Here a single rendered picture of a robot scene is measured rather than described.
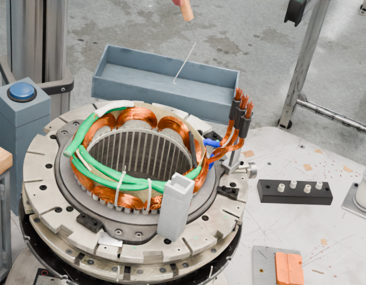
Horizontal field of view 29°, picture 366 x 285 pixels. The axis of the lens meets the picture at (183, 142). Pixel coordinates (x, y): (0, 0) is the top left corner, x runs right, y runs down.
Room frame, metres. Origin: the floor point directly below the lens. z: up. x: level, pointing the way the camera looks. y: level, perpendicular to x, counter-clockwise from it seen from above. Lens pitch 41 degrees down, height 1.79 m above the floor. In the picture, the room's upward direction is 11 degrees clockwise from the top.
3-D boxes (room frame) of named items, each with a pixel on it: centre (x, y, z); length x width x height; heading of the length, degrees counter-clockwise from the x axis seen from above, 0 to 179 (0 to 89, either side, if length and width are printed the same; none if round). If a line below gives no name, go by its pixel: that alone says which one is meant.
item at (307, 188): (1.08, -0.25, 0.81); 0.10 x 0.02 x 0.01; 102
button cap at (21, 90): (0.93, 0.28, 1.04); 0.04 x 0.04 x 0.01
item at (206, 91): (1.02, 0.05, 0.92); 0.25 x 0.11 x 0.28; 88
